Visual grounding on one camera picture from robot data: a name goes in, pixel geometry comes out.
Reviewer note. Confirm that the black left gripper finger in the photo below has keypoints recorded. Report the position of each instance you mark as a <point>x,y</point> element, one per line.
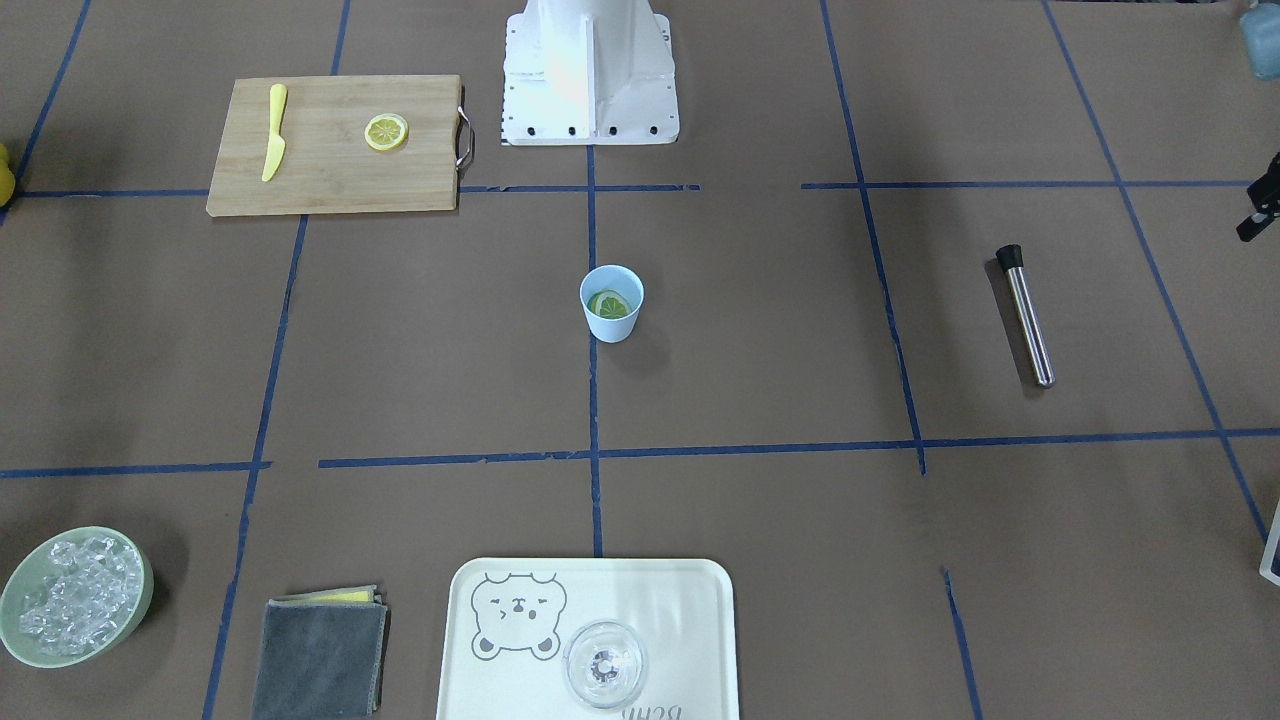
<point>1264,196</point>

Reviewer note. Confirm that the lemon slice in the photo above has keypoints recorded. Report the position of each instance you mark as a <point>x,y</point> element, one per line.
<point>385,132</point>
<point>609,305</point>

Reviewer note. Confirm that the light blue cup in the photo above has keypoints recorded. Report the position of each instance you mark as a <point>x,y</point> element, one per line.
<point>620,279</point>

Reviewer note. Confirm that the lemon slice on board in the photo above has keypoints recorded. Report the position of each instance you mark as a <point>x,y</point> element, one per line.
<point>385,132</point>

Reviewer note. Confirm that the clear wine glass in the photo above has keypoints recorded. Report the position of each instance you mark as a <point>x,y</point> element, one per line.
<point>605,665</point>

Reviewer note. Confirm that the cream bear tray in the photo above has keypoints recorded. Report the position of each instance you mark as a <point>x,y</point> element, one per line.
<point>509,622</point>

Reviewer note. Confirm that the wooden cutting board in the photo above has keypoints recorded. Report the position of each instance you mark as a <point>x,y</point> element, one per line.
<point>327,167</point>

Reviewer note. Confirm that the yellow plastic knife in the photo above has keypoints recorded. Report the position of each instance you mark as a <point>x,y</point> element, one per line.
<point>274,154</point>

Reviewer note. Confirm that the grey folded cloth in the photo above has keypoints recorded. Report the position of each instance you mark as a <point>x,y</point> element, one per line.
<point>321,654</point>

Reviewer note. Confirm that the green bowl with ice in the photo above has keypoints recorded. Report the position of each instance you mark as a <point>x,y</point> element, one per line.
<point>75,597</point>

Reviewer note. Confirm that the white wire cup rack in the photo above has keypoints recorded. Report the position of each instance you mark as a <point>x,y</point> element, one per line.
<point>1269,559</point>

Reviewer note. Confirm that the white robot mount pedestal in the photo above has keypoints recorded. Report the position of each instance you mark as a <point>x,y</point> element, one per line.
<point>589,73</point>

